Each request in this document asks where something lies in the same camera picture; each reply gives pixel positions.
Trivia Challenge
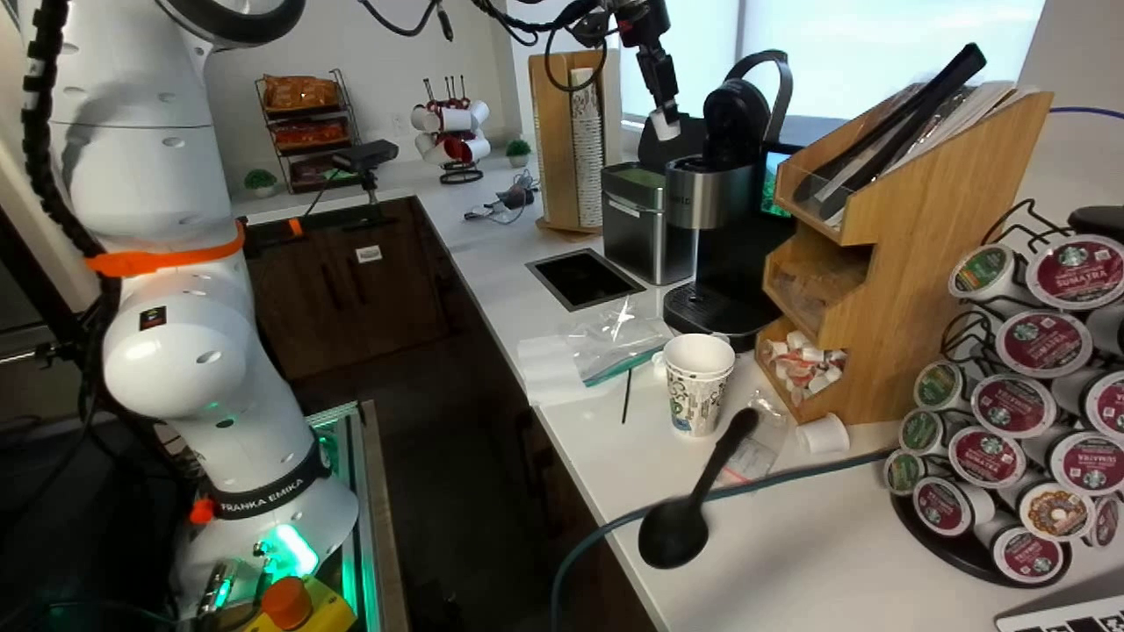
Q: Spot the creamer cups pile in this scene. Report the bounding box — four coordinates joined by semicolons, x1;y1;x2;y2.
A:
766;330;847;401

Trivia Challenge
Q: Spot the coffee pod carousel rack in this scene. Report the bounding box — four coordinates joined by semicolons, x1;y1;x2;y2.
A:
883;199;1124;587

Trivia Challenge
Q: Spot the snack basket rack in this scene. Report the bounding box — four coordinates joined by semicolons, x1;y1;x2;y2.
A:
255;75;356;193

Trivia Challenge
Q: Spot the black plastic spoon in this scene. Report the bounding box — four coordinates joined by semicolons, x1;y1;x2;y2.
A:
638;407;760;569

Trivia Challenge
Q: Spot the patterned paper cup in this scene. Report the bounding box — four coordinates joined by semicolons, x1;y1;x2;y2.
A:
664;335;737;436

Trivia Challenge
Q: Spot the wooden condiment organizer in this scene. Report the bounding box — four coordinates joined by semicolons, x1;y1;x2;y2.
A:
755;86;1054;426

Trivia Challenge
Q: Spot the mug tree with mugs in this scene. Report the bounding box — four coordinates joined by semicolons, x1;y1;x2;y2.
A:
410;75;492;185

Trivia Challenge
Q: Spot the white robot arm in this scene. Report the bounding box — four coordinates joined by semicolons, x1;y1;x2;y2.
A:
17;0;362;618

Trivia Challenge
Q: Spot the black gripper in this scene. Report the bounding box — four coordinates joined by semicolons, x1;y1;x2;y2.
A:
574;0;679;125

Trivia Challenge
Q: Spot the wooden cup dispenser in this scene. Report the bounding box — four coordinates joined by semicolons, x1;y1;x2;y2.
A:
527;52;605;234

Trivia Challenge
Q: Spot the white creamer cup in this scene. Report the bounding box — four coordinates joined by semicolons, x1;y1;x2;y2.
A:
802;413;851;454

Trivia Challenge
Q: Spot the clear zip bag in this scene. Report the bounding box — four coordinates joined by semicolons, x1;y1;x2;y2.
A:
564;298;666;386

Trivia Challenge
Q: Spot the black coffee maker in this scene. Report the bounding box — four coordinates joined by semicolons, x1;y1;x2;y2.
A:
638;50;794;336

